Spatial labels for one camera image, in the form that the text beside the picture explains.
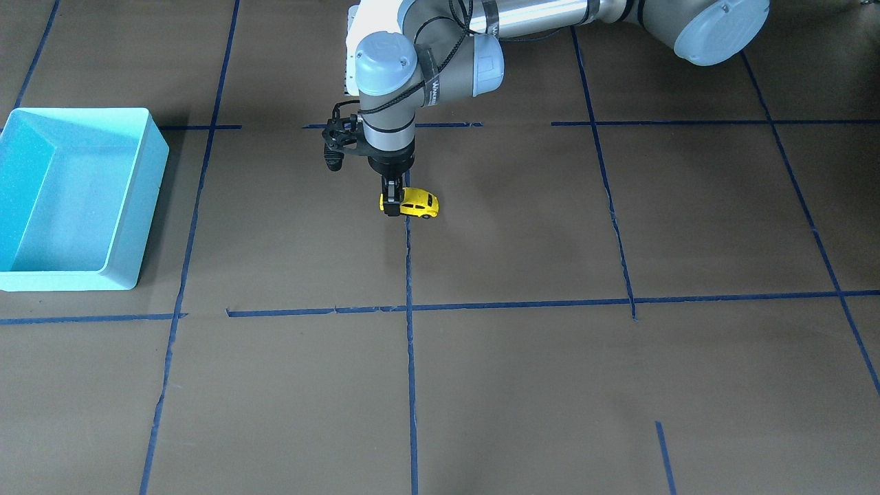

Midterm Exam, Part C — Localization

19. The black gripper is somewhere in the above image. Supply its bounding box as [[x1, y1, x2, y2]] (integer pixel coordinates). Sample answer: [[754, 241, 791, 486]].
[[368, 153, 415, 217]]

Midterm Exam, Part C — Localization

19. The yellow beetle toy car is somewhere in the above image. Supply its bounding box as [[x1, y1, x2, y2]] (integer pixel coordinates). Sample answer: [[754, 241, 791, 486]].
[[378, 187, 440, 219]]

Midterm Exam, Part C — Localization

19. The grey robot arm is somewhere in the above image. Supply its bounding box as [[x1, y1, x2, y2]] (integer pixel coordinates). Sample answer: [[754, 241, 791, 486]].
[[323, 1, 771, 219]]

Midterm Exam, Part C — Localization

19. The turquoise plastic bin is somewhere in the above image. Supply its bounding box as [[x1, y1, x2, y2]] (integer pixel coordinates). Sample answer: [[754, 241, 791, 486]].
[[1, 107, 169, 292]]

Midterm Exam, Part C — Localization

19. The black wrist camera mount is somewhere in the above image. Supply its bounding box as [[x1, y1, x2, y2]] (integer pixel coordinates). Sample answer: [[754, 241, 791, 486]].
[[322, 115, 364, 172]]

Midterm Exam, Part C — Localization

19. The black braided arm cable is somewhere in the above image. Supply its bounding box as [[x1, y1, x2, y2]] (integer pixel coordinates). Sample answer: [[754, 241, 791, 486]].
[[331, 0, 482, 119]]

